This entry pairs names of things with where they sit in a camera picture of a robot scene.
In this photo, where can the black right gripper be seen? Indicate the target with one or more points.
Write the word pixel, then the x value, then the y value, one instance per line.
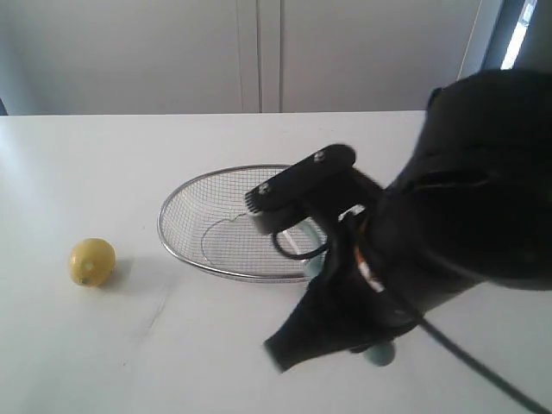
pixel 339 310

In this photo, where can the teal handled peeler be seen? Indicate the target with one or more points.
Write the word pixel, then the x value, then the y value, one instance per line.
pixel 380 354

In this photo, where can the yellow lemon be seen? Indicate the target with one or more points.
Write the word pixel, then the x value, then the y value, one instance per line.
pixel 91 262

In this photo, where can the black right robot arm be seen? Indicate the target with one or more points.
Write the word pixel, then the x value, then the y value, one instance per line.
pixel 471 205

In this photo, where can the white cabinet doors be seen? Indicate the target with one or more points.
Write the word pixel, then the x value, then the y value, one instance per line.
pixel 184 57

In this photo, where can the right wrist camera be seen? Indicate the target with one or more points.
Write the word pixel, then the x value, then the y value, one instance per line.
pixel 277 203

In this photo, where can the oval wire mesh basket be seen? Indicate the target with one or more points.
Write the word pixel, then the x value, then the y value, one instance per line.
pixel 204 223

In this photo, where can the window with dark frame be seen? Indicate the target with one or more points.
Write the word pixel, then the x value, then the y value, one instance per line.
pixel 508 35

